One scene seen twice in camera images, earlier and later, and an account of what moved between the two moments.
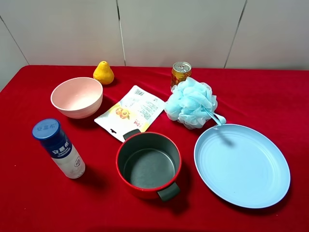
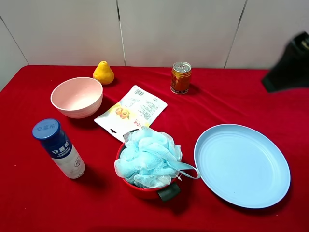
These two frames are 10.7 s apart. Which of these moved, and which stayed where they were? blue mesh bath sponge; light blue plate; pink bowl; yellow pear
Moved: blue mesh bath sponge
Stayed: pink bowl; yellow pear; light blue plate
